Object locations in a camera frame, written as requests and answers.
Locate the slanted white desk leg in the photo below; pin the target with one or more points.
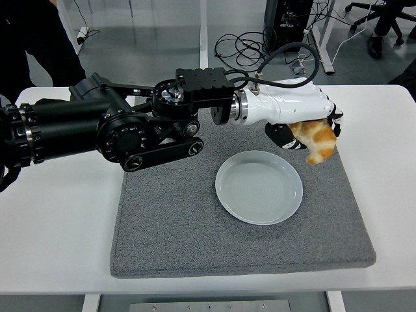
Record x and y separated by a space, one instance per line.
72 35

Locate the light grey round plate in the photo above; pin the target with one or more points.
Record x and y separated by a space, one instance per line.
258 188

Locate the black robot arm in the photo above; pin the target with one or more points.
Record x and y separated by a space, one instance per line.
65 123

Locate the grey felt mat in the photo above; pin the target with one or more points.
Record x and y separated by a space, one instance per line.
178 221

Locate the golden croissant bread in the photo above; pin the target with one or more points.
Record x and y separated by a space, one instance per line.
320 143

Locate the black computer tower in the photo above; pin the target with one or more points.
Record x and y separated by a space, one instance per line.
286 22

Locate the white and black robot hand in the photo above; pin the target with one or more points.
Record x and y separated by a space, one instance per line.
286 104

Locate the grey metal plate with screws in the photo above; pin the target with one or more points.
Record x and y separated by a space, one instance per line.
211 306

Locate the straight white desk leg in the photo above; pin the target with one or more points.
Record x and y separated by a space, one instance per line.
203 42

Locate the white table leg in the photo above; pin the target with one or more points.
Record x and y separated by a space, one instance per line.
336 304
90 304

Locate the white power strip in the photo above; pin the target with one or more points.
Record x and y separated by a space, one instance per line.
82 34

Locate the black office chair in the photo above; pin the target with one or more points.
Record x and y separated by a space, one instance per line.
357 4

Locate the person in black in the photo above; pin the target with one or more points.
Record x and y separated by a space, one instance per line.
29 39

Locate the small grey floor box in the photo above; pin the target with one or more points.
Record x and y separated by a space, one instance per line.
298 70

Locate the white desk leg with foot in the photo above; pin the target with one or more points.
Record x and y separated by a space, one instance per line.
327 65

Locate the black fabric object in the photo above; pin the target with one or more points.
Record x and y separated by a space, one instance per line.
404 81

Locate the person's leg with dark shoe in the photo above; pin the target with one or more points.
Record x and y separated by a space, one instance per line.
373 45

